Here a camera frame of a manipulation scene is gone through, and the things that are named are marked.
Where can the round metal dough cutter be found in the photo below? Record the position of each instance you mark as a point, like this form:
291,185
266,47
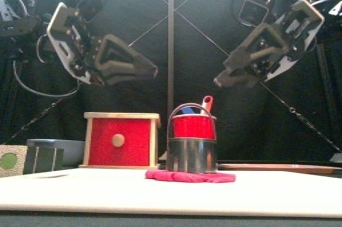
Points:
191,156

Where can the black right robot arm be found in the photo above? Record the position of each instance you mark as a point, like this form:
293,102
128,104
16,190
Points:
331,14

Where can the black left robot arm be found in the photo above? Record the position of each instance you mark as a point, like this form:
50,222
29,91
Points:
17,26

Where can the wooden drawer box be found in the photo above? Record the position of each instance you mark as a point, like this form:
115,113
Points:
122,115

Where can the red drawer with wooden knob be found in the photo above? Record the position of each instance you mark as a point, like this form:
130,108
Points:
134,151

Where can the grey bowl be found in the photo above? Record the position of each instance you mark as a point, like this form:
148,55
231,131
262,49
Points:
71,149

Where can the blue utensil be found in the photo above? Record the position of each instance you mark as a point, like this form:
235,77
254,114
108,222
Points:
187,110

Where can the red cup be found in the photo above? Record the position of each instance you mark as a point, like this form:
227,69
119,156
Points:
194,127

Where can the brown wooden board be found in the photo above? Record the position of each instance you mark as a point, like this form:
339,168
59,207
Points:
285,168

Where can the dark box with white stripes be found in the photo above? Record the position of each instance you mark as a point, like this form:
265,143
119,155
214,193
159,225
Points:
44,159

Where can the beige box with green circle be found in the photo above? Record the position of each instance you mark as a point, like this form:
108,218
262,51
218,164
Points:
11,161

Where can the grey metal frame pole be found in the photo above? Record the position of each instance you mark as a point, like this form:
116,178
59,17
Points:
170,54

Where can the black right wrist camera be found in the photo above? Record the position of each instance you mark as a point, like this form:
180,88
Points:
254,7

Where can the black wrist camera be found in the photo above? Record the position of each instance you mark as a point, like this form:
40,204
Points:
88,1
254,7

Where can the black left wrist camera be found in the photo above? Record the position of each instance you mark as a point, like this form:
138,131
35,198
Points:
88,1

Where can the small grey bracket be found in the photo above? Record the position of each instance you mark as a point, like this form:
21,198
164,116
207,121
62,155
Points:
337,158

